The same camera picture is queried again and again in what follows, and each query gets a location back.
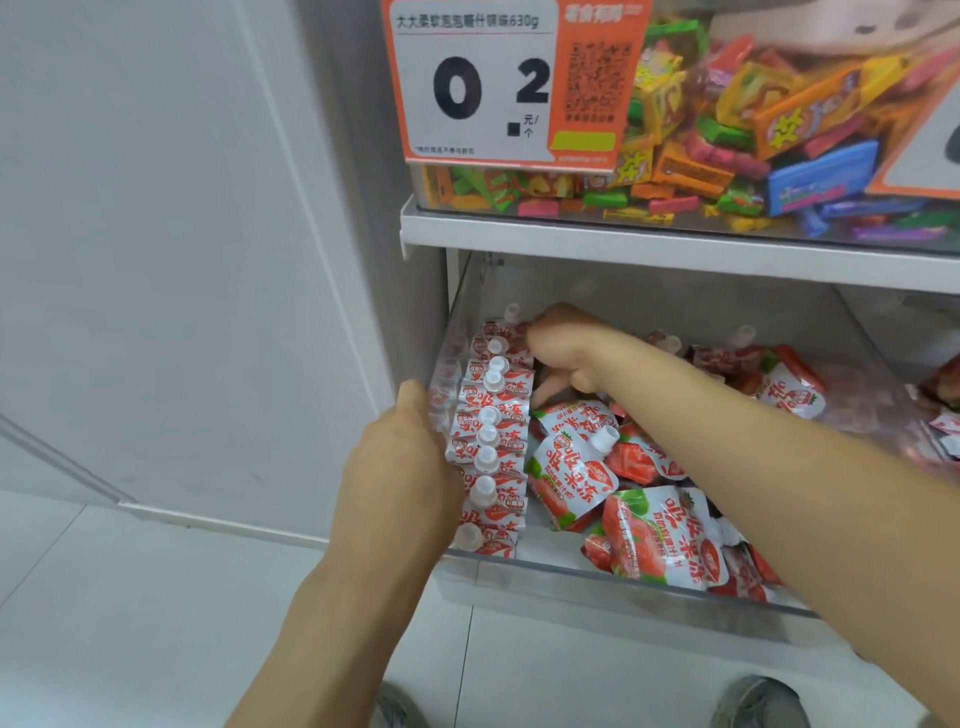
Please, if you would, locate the person's grey shoe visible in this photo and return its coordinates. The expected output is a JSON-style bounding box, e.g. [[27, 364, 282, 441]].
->
[[373, 681, 430, 728], [711, 675, 813, 728]]

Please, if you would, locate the person's right forearm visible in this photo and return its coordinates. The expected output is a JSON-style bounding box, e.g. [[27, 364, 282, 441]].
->
[[600, 335, 960, 723]]

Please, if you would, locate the person's right grey shoe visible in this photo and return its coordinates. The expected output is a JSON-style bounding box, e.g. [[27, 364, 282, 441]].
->
[[711, 675, 813, 728]]

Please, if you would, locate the orange and white price tag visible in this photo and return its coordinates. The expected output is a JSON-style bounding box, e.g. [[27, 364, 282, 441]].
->
[[380, 0, 652, 175], [866, 71, 960, 202]]

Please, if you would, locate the grey shelf side panel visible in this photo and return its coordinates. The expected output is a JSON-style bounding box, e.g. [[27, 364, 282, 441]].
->
[[296, 0, 451, 412]]

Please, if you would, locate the person's left grey shoe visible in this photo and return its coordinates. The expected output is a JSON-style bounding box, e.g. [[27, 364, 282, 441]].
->
[[373, 681, 430, 728]]

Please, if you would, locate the pile of loose jelly pouches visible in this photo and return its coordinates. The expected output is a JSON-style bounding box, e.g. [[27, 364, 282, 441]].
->
[[525, 324, 830, 605]]

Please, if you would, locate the white metal shelf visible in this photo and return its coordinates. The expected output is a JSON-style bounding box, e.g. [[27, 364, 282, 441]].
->
[[399, 196, 960, 295]]

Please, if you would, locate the pile of colourful wrapped candies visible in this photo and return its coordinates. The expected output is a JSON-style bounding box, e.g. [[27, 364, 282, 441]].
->
[[423, 15, 960, 243]]

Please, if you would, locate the person's right hand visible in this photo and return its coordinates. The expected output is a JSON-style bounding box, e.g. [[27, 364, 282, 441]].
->
[[523, 303, 655, 411]]

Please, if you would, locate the person's left hand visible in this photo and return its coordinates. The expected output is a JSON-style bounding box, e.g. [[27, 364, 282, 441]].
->
[[328, 378, 468, 580]]

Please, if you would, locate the clear plastic candy bin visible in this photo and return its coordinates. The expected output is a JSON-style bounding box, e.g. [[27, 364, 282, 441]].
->
[[408, 0, 960, 256]]

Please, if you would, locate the person's left forearm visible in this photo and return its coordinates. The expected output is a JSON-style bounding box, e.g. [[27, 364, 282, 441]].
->
[[223, 541, 451, 728]]

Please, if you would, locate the row of jelly pouches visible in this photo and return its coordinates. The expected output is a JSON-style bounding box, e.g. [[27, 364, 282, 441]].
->
[[429, 303, 537, 560]]

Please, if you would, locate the pile of red snack packets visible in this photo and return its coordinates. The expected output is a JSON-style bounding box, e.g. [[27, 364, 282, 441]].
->
[[903, 356, 960, 468]]

